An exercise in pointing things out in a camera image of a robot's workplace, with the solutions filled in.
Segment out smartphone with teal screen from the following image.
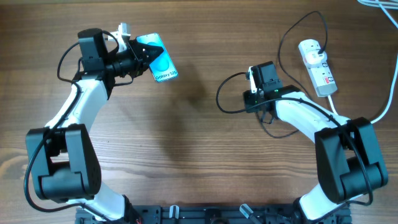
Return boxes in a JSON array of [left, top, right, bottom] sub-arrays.
[[136, 33, 178, 83]]

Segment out black USB charging cable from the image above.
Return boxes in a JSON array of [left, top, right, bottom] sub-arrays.
[[254, 11, 329, 139]]

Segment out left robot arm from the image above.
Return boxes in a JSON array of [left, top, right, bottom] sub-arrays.
[[24, 28, 165, 223]]

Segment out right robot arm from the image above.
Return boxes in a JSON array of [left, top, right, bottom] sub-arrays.
[[243, 62, 388, 223]]

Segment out white charger plug adapter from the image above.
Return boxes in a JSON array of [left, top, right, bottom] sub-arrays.
[[303, 50, 327, 68]]

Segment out white power strip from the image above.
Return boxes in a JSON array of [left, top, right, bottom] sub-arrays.
[[298, 39, 338, 97]]

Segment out black right camera cable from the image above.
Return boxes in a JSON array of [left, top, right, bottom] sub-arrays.
[[215, 72, 374, 224]]

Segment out white power strip cord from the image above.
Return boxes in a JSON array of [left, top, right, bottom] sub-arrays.
[[326, 52, 398, 125]]

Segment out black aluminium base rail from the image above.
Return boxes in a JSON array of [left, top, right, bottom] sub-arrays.
[[75, 204, 352, 224]]

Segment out white cables at corner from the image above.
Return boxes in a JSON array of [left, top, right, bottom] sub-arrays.
[[356, 0, 398, 22]]

